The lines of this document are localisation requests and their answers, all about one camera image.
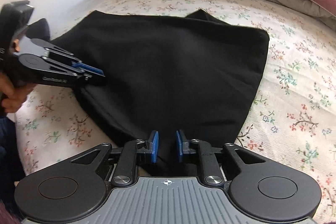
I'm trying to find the person's maroon garment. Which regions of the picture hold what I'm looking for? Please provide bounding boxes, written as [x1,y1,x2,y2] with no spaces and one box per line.
[0,199,23,224]

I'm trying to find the person's dark blue trousers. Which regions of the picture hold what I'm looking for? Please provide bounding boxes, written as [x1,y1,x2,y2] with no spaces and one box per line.
[0,115,27,182]

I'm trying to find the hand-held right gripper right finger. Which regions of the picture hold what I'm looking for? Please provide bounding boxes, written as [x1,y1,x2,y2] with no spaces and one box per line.
[175,130,267,185]

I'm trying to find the person's left hand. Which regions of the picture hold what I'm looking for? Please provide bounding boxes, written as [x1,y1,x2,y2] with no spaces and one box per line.
[0,74,36,114]

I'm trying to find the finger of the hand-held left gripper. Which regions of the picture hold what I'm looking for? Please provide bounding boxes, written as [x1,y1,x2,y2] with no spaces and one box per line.
[50,58,107,87]
[49,47,105,76]

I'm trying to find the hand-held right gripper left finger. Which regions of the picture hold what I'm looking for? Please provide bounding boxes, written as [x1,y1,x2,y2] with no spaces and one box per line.
[71,130,160,186]

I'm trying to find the black pants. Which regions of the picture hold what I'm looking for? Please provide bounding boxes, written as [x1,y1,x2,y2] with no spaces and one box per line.
[28,9,270,177]

